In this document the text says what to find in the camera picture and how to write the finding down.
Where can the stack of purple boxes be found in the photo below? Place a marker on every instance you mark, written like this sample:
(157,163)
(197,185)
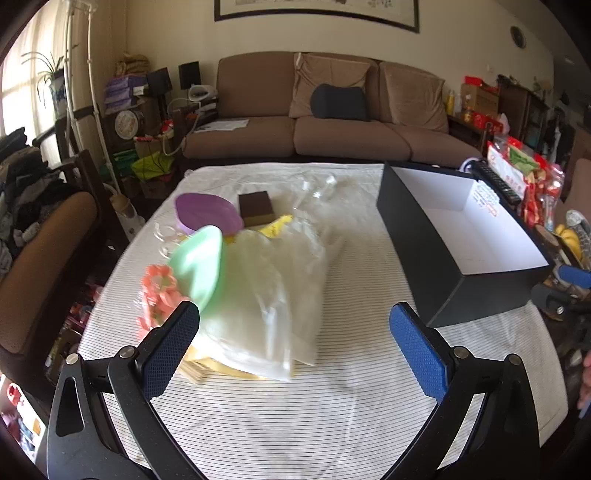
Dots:
(124,92)

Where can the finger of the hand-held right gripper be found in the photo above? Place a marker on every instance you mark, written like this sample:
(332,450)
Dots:
(551,300)
(575,276)

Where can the red gift box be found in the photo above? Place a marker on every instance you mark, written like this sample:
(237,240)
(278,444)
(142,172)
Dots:
(485,122)

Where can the black remote control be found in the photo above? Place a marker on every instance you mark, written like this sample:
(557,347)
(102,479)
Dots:
(496,182)

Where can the tan sofa cushion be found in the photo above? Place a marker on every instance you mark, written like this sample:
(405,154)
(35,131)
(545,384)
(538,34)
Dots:
(411,97)
(332,74)

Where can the pile of clothes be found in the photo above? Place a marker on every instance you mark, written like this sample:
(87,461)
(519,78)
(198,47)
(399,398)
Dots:
(27,184)

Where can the bunch of bananas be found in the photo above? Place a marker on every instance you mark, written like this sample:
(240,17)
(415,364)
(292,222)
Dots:
(569,237)

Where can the framed wall picture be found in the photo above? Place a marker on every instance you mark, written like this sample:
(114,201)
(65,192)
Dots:
(318,9)

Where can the round wall clock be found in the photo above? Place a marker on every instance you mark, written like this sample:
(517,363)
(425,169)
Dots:
(518,37)

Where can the green bag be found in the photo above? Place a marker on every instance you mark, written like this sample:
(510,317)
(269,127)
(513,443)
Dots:
(150,166)

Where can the white pole rack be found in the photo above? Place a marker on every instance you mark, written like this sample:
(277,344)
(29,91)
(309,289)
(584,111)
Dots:
(94,101)

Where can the yellow packet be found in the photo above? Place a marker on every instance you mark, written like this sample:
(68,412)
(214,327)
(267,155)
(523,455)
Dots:
(277,226)
(207,367)

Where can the wooden chair with brown cushion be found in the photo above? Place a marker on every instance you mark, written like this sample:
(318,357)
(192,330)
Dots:
(41,258)

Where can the dark wooden desktop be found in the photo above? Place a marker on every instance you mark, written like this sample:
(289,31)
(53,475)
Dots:
(277,160)

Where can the white paper sheet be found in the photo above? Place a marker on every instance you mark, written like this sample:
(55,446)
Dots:
(226,124)

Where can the purple white gadget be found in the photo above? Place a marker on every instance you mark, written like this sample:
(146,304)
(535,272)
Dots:
(468,164)

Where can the purple plate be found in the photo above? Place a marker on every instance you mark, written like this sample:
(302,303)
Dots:
(207,210)

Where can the white plastic bag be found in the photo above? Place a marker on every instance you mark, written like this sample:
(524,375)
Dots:
(268,295)

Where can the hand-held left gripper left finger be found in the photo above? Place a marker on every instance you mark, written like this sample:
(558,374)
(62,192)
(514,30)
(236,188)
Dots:
(171,350)

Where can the navy lumbar pillow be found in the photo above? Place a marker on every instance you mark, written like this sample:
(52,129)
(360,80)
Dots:
(339,104)

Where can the pile of red snack bags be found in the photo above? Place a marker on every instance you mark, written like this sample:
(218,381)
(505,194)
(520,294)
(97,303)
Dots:
(535,184)

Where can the clear glass cup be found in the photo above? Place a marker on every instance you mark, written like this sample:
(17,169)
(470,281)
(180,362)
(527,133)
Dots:
(164,233)

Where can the dark wooden cabinet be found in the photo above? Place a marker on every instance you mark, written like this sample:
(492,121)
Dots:
(517,110)

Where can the brown sponge block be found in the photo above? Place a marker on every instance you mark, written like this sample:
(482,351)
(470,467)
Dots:
(255,207)

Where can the yellow bottle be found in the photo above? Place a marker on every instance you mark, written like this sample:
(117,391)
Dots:
(449,104)

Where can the green plate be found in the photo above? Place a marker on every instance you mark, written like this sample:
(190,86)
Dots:
(198,263)

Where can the brown cardboard box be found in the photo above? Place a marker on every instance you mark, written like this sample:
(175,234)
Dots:
(480,99)

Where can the black box with white inside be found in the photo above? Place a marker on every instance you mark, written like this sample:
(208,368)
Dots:
(415,240)

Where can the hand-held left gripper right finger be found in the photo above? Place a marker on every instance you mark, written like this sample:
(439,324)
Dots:
(418,350)

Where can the white bottle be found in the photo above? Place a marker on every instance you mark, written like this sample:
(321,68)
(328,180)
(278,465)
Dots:
(131,219)

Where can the brown sofa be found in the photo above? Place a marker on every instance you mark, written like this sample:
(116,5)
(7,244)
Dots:
(258,138)

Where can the round tin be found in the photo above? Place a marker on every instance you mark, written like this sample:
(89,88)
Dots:
(129,123)

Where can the potted plant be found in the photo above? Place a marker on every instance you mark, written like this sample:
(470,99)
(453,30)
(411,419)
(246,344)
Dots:
(57,92)

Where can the black speaker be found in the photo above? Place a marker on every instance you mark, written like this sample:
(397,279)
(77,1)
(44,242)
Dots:
(189,74)
(159,81)

